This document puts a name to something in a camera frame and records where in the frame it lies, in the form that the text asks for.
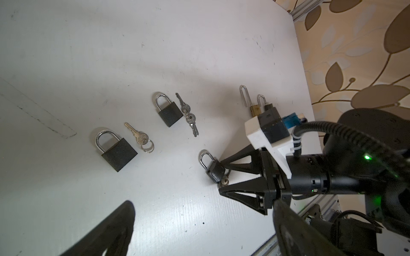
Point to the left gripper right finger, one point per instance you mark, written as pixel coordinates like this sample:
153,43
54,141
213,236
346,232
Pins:
296,237

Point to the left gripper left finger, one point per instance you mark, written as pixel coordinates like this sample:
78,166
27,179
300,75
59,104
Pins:
111,237

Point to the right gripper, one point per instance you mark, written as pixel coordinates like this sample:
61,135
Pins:
259,194

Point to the black padlock with keys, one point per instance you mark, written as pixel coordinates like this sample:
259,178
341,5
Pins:
263,103
171,113

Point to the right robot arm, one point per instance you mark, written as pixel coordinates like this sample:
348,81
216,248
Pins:
367,151

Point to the brass padlock open shackle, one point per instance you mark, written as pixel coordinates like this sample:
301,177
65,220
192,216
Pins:
254,109

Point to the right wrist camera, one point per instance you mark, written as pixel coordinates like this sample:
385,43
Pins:
271,131

